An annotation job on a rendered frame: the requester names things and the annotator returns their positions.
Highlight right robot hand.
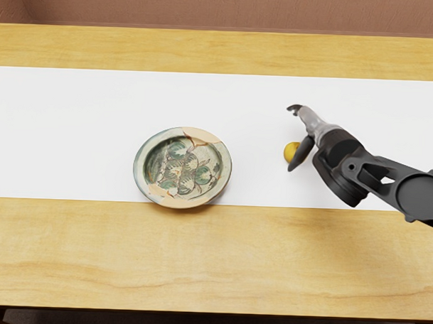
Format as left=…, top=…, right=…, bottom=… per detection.
left=284, top=103, right=335, bottom=174

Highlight yellow fruit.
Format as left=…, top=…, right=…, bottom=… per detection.
left=283, top=141, right=301, bottom=163

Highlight green patterned ceramic plate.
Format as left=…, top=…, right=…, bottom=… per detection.
left=131, top=123, right=235, bottom=211

